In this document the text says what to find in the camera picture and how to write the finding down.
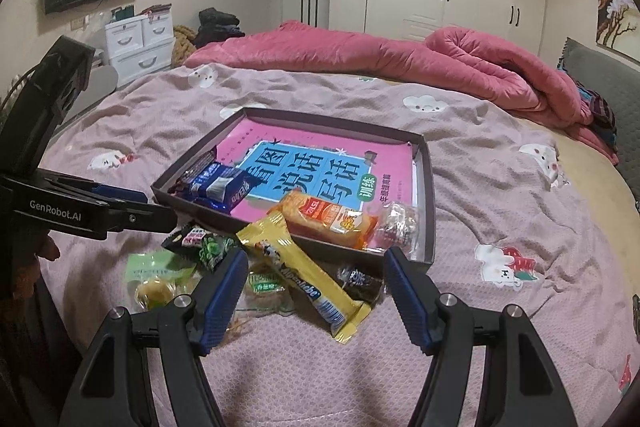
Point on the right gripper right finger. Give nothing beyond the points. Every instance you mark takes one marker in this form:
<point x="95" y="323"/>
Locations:
<point x="520" y="385"/>

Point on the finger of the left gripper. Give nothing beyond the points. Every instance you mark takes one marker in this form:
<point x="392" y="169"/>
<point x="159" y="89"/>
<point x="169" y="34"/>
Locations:
<point x="115" y="192"/>
<point x="140" y="216"/>

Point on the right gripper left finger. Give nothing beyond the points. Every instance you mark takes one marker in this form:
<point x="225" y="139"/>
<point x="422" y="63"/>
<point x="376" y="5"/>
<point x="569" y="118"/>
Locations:
<point x="113" y="385"/>

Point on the Snickers bar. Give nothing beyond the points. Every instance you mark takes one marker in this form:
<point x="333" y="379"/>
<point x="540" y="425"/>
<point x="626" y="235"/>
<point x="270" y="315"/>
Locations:
<point x="197" y="166"/>

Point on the green label pastry bag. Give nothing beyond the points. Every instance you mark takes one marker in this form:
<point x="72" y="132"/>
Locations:
<point x="154" y="278"/>

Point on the blue foil snack packet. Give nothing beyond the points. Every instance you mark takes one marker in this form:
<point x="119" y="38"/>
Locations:
<point x="221" y="187"/>

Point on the yellow long snack bar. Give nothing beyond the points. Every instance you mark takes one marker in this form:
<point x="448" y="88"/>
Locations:
<point x="270" y="239"/>

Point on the round green label pastry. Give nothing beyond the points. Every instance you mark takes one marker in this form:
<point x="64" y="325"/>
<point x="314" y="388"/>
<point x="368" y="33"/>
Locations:
<point x="264" y="293"/>

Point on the orange bread packet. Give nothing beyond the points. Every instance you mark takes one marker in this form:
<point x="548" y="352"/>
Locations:
<point x="317" y="218"/>

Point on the small dark candy packet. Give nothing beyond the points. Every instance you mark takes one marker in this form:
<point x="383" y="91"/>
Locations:
<point x="359" y="285"/>

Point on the clear nut cake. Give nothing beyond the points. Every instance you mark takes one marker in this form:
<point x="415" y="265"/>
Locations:
<point x="398" y="225"/>

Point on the black green pea snack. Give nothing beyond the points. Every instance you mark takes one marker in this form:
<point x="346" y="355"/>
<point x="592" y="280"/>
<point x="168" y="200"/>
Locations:
<point x="202" y="246"/>

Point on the person hand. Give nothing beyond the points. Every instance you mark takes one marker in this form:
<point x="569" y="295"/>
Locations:
<point x="46" y="248"/>

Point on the white drawer cabinet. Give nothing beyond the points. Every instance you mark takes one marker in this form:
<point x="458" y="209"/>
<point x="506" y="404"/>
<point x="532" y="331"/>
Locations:
<point x="139" y="45"/>

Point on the brown knitted fabric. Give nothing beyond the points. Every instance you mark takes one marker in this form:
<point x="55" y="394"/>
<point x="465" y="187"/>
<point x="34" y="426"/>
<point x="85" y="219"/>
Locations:
<point x="183" y="45"/>

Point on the dark clothes pile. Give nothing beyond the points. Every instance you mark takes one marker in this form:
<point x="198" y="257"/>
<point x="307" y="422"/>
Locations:
<point x="216" y="26"/>

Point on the dark shallow cardboard box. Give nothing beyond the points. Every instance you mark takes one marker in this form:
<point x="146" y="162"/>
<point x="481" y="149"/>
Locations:
<point x="423" y="255"/>

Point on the pink and blue book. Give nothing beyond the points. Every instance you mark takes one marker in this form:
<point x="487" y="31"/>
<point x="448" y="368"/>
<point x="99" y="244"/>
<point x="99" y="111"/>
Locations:
<point x="357" y="173"/>

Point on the dark colourful clothes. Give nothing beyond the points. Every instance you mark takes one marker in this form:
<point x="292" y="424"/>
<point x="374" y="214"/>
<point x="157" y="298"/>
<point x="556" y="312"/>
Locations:
<point x="603" y="120"/>

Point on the red pink quilt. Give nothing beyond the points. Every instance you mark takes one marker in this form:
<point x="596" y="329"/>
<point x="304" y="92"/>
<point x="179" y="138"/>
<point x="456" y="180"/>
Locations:
<point x="451" y="58"/>

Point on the grey padded headboard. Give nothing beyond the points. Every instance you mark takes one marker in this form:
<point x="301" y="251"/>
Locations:
<point x="619" y="86"/>

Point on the floral wall painting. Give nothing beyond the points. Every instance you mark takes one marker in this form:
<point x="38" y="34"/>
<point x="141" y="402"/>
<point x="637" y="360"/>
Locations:
<point x="618" y="27"/>

